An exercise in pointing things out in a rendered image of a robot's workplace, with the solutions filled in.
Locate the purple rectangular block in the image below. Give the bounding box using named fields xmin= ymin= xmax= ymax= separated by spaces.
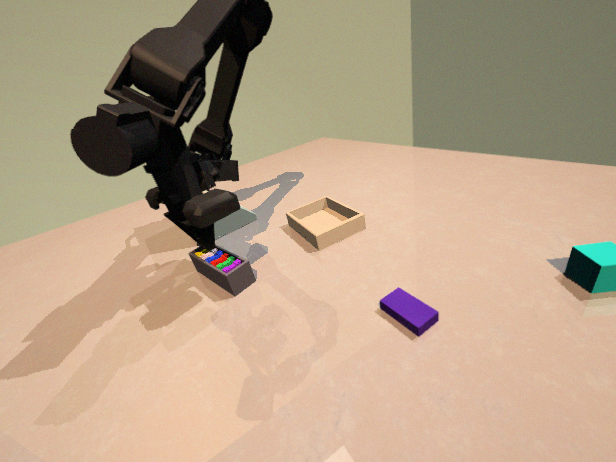
xmin=380 ymin=287 xmax=439 ymax=337

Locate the tan open-top tray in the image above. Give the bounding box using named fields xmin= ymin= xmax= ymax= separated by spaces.
xmin=286 ymin=196 xmax=366 ymax=251

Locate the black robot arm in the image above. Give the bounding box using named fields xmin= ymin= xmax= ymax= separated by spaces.
xmin=71 ymin=0 xmax=273 ymax=191

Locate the teal cube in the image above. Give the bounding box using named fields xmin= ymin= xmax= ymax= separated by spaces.
xmin=565 ymin=241 xmax=616 ymax=294

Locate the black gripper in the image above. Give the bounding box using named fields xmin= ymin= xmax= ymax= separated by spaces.
xmin=143 ymin=147 xmax=240 ymax=251

